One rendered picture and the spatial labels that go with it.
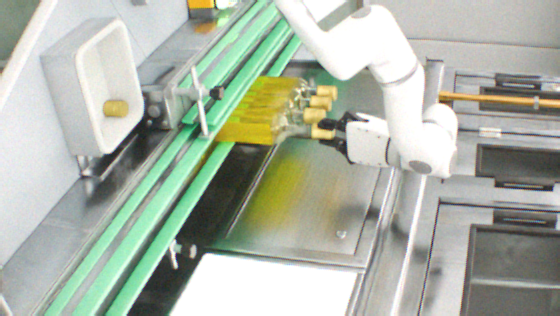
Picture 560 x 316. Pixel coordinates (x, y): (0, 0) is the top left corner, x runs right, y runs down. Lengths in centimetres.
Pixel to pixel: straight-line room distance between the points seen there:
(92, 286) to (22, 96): 36
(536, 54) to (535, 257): 645
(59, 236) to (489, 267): 83
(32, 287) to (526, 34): 697
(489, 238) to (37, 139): 93
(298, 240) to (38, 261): 53
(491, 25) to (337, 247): 640
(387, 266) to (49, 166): 67
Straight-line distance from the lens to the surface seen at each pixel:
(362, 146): 128
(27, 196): 115
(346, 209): 133
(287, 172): 145
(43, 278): 105
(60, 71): 113
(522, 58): 768
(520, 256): 129
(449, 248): 129
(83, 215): 115
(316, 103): 143
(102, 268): 105
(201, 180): 131
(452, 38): 759
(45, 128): 117
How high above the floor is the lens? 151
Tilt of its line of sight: 18 degrees down
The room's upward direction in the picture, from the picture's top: 94 degrees clockwise
